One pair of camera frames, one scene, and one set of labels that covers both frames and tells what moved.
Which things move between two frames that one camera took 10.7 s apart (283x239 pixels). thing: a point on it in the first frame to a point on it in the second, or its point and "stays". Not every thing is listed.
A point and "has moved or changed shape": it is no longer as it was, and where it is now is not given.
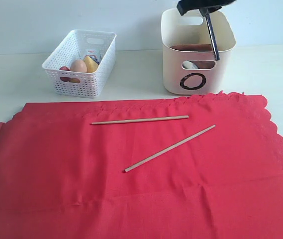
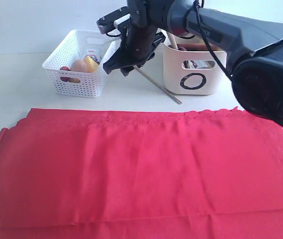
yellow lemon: x=74 y=80 stays
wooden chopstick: x=140 y=120 to x=157 y=84
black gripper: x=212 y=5 to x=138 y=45
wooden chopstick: x=168 y=149 to x=155 y=82
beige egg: x=78 y=65 stays
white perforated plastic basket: x=72 y=47 stays
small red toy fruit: x=65 y=68 stays
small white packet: x=95 y=59 has moved or changed shape
